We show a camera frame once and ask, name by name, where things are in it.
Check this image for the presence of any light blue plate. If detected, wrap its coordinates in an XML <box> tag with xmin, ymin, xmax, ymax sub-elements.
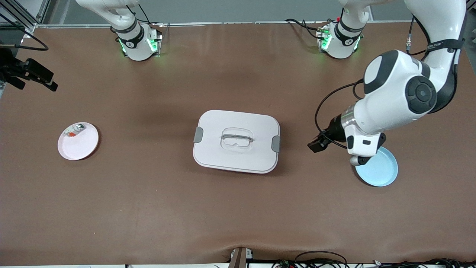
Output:
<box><xmin>355</xmin><ymin>146</ymin><xmax>399</xmax><ymax>187</ymax></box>

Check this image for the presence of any white lidded storage box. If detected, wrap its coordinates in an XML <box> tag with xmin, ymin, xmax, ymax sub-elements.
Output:
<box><xmin>193</xmin><ymin>109</ymin><xmax>281</xmax><ymax>174</ymax></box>

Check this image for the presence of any pink plate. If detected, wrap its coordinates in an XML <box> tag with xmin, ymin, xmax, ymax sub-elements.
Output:
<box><xmin>57</xmin><ymin>122</ymin><xmax>100</xmax><ymax>161</ymax></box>

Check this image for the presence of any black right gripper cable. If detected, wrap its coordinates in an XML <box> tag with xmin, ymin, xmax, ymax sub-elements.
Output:
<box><xmin>0</xmin><ymin>15</ymin><xmax>49</xmax><ymax>51</ymax></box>

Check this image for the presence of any aluminium frame profile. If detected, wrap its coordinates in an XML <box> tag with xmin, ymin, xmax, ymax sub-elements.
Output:
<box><xmin>0</xmin><ymin>0</ymin><xmax>51</xmax><ymax>32</ymax></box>

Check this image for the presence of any red and clear switch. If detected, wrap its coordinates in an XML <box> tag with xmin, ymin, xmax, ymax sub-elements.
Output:
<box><xmin>62</xmin><ymin>124</ymin><xmax>86</xmax><ymax>138</ymax></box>

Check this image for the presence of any black looped cable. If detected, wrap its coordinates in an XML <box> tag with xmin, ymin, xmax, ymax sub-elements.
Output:
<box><xmin>295</xmin><ymin>251</ymin><xmax>348</xmax><ymax>268</ymax></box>

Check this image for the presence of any black left base cable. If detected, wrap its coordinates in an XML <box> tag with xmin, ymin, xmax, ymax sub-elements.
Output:
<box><xmin>286</xmin><ymin>19</ymin><xmax>329</xmax><ymax>39</ymax></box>

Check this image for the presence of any black base cable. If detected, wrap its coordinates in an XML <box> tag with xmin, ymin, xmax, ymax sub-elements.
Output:
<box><xmin>286</xmin><ymin>19</ymin><xmax>329</xmax><ymax>39</ymax></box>
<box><xmin>126</xmin><ymin>4</ymin><xmax>164</xmax><ymax>26</ymax></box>

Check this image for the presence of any black right base cable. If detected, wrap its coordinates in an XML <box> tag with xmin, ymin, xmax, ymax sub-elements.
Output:
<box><xmin>126</xmin><ymin>4</ymin><xmax>164</xmax><ymax>26</ymax></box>

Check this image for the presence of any brown post with bracket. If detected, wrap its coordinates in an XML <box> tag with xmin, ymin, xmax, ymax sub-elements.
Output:
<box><xmin>228</xmin><ymin>247</ymin><xmax>254</xmax><ymax>268</ymax></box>

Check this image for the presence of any black cable bundle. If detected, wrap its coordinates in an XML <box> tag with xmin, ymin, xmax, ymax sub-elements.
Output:
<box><xmin>372</xmin><ymin>258</ymin><xmax>476</xmax><ymax>268</ymax></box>

